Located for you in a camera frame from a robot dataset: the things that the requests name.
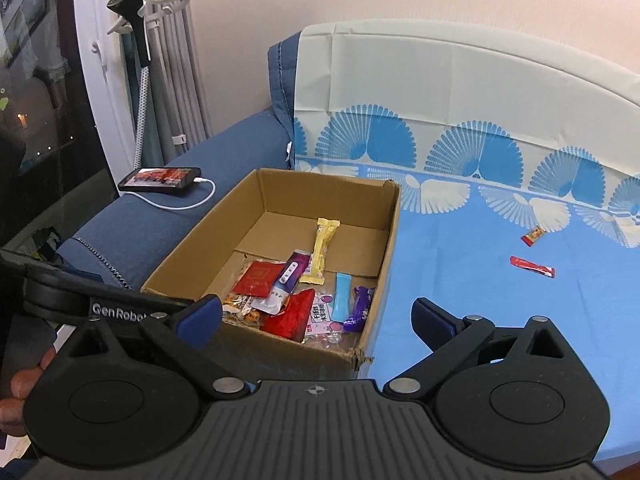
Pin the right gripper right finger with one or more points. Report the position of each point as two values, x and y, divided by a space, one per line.
434 325

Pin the purple candy wrapper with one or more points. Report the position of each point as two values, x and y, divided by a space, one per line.
358 318

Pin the blue sofa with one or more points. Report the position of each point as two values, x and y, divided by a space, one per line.
128 239

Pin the thin red snack stick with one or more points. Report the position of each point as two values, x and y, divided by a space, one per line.
523 264

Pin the blue white fan-pattern cover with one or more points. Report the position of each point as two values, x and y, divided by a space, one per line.
489 134

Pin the black smartphone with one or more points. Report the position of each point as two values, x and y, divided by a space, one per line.
166 180

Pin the yellow cartoon snack bar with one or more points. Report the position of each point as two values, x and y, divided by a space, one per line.
314 274

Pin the clear bag pink candy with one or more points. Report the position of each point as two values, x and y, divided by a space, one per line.
321 330

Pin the person's left hand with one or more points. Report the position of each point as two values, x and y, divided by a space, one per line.
22 383

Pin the purple snack stick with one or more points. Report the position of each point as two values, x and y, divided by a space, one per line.
284 285

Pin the dark red snack bag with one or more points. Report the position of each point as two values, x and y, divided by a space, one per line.
291 322

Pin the clear bag of peanuts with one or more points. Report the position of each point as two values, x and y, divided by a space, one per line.
239 308

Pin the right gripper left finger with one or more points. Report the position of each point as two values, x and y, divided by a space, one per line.
197 324

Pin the grey curtain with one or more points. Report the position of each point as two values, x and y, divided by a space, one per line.
177 117

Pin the light blue snack stick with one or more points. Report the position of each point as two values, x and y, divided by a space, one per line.
343 283

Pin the red snack packet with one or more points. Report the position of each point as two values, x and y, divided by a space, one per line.
258 279

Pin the small red gold candy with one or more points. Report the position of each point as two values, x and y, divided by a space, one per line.
533 235

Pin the cardboard box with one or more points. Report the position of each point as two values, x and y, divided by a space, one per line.
267 216

